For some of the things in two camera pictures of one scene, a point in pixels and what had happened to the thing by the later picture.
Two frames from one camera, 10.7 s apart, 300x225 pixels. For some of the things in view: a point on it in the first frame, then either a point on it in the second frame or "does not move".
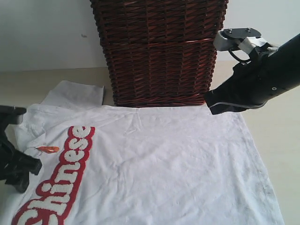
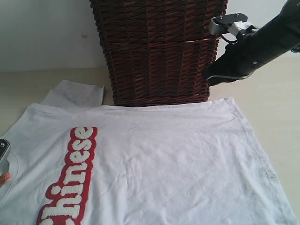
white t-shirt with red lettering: [145, 165] does not move
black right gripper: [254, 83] to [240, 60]
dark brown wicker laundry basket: [160, 53] does not move
